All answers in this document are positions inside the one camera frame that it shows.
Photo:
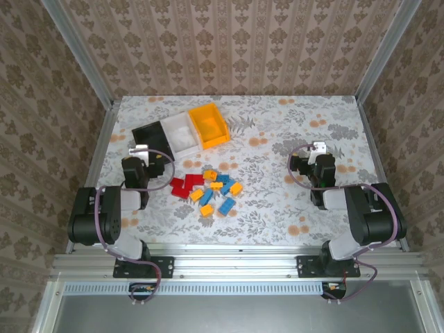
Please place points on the aluminium frame post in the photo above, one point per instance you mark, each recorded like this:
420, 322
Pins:
388, 52
79, 52

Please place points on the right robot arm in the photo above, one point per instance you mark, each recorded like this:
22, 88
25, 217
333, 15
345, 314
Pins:
367, 218

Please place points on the aluminium mounting rail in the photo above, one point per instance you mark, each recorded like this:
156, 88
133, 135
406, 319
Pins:
236, 263

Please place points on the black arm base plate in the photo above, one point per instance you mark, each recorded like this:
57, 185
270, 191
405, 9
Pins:
307, 267
163, 267

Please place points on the red lego brick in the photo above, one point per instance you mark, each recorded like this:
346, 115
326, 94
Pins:
180, 193
194, 179
177, 183

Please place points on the yellow lego brick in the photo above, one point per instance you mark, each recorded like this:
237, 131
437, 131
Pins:
207, 210
196, 195
209, 174
236, 189
216, 185

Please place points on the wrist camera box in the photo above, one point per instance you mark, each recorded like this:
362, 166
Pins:
138, 150
319, 147

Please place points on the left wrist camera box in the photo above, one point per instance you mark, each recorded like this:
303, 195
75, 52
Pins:
138, 150

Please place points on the grey metal panel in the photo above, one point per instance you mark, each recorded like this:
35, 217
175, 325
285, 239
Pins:
225, 315

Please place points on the aluminium table side rail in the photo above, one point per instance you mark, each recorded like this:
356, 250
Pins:
98, 163
378, 156

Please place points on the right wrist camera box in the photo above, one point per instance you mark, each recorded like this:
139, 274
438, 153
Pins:
319, 147

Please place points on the yellow plastic bin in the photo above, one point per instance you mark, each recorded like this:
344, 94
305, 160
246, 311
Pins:
208, 125

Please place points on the black plastic bin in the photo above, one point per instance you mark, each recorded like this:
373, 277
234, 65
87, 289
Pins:
152, 137

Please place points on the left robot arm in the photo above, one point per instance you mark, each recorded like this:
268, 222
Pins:
111, 215

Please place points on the blue lego brick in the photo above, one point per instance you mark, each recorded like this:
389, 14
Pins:
226, 206
223, 178
207, 197
227, 188

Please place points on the white plastic bin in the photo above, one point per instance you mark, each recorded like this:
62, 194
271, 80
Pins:
182, 137

